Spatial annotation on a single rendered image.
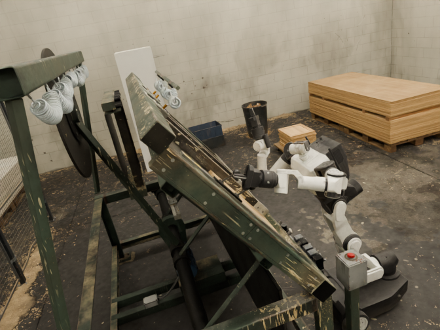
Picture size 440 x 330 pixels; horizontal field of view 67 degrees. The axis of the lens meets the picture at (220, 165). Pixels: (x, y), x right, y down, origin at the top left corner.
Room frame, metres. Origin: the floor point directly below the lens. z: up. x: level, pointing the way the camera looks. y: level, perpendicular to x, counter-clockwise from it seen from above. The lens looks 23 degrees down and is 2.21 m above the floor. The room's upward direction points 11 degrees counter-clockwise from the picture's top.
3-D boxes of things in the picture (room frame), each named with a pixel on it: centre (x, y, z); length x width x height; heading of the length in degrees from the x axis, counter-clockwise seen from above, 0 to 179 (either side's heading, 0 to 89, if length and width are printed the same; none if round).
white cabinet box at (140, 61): (5.92, 1.06, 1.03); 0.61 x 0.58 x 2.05; 10
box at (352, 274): (1.44, -0.61, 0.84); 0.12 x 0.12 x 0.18; 12
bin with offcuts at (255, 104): (6.45, -0.88, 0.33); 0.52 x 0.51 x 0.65; 10
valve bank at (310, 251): (1.86, -0.45, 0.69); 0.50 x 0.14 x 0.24; 12
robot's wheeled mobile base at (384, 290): (2.01, -0.92, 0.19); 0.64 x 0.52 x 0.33; 102
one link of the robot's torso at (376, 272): (2.01, -0.95, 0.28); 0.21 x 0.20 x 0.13; 102
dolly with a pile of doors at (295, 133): (5.21, -1.29, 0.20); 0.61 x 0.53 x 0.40; 10
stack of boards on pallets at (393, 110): (5.78, -2.82, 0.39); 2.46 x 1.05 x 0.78; 10
